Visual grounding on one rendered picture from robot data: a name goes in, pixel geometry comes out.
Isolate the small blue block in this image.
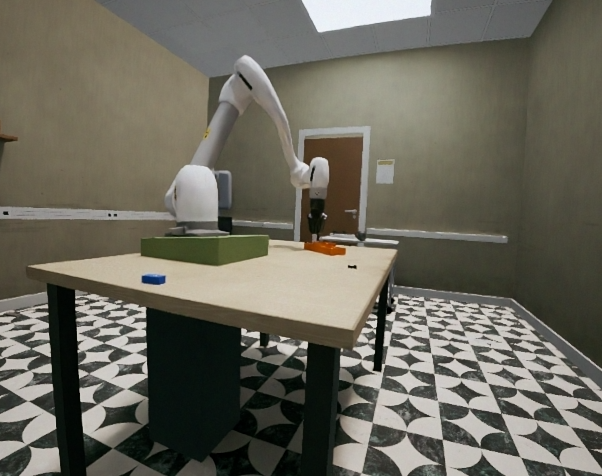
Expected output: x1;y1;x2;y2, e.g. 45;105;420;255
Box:
142;274;166;285

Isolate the orange rack of bins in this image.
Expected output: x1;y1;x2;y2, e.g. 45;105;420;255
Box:
304;242;346;256

